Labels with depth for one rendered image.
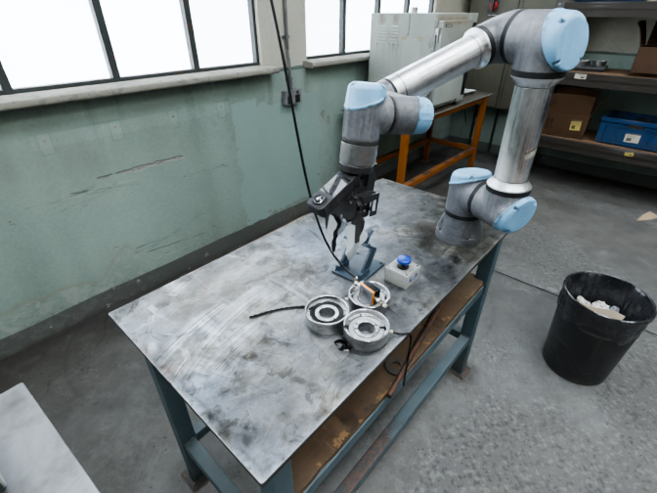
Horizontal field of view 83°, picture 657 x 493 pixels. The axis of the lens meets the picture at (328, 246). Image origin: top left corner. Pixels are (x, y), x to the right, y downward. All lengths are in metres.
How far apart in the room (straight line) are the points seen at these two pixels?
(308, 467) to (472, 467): 0.85
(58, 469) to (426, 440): 1.23
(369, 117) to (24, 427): 0.97
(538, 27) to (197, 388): 1.04
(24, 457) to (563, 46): 1.39
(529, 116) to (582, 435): 1.34
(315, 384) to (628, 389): 1.70
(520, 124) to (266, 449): 0.91
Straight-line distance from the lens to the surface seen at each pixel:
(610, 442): 2.00
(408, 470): 1.64
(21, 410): 1.15
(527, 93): 1.05
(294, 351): 0.86
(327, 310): 0.93
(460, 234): 1.25
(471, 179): 1.19
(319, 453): 1.01
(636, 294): 2.10
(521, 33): 1.04
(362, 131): 0.74
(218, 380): 0.84
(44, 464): 1.03
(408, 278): 1.02
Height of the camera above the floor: 1.44
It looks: 32 degrees down
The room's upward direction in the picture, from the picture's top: straight up
